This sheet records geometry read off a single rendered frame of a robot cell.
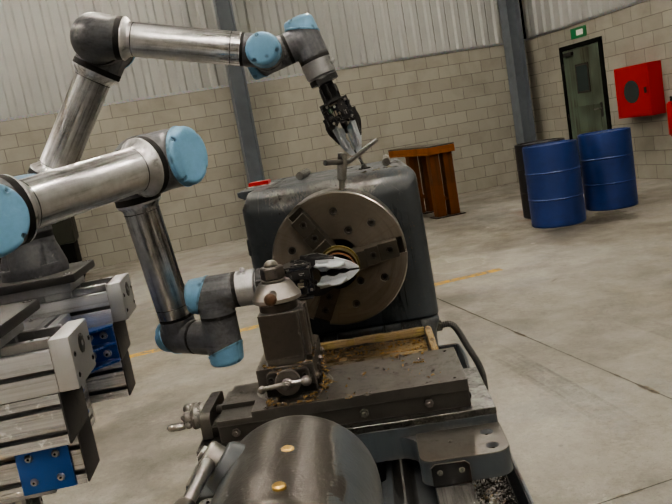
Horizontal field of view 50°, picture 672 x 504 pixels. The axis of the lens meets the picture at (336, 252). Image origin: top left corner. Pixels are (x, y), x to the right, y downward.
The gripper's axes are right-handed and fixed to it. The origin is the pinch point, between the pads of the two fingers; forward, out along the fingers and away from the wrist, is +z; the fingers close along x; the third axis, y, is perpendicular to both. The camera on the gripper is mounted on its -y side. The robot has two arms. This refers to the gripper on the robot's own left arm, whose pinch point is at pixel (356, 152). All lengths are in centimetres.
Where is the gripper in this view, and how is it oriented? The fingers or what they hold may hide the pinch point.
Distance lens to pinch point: 182.4
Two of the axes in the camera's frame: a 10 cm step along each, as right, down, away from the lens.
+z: 4.1, 9.0, 1.4
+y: -0.3, 1.6, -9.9
